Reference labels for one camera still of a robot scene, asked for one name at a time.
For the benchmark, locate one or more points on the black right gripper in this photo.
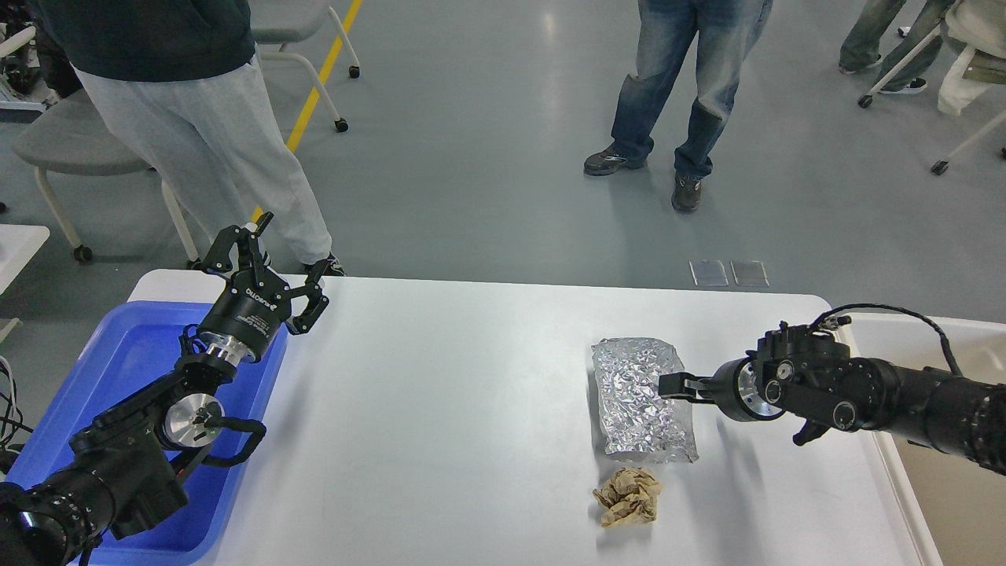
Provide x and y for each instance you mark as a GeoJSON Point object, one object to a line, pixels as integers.
{"type": "Point", "coordinates": [733, 389]}

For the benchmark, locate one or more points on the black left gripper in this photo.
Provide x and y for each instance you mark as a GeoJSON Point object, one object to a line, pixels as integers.
{"type": "Point", "coordinates": [248, 314]}

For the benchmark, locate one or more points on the silver foil bag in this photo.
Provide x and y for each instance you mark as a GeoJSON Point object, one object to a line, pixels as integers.
{"type": "Point", "coordinates": [636, 422]}

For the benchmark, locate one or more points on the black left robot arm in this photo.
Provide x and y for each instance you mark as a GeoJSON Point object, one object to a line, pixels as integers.
{"type": "Point", "coordinates": [130, 464]}

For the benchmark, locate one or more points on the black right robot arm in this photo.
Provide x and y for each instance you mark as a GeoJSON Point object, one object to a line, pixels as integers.
{"type": "Point", "coordinates": [805, 371]}

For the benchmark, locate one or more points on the left metal floor plate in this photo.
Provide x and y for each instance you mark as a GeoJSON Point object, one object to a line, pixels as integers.
{"type": "Point", "coordinates": [708, 273]}

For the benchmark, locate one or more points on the metal floor plate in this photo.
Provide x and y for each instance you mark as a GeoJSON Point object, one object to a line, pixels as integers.
{"type": "Point", "coordinates": [750, 273]}
{"type": "Point", "coordinates": [708, 273]}

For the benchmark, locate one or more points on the crumpled brown paper ball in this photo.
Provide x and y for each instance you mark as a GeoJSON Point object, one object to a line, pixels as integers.
{"type": "Point", "coordinates": [629, 497]}

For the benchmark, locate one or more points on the right metal floor plate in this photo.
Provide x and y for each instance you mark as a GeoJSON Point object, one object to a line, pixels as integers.
{"type": "Point", "coordinates": [750, 273]}

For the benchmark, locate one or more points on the blue plastic bin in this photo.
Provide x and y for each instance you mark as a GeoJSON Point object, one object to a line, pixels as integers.
{"type": "Point", "coordinates": [134, 344]}

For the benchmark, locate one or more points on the person in grey sweatpants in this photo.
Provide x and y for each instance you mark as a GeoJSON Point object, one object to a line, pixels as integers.
{"type": "Point", "coordinates": [177, 83]}

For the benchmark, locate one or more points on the grey office chair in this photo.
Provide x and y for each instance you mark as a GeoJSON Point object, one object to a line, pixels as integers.
{"type": "Point", "coordinates": [71, 138]}

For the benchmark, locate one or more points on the white side table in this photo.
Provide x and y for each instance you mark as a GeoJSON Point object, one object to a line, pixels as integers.
{"type": "Point", "coordinates": [18, 245]}

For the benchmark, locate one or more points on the grey chair with white legs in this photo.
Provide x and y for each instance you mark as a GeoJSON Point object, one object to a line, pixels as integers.
{"type": "Point", "coordinates": [275, 24]}

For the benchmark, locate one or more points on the white plastic bin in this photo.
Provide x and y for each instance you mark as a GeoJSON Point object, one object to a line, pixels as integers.
{"type": "Point", "coordinates": [963, 505]}

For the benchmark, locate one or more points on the white chair at right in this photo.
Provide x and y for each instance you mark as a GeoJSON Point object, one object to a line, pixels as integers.
{"type": "Point", "coordinates": [975, 30]}

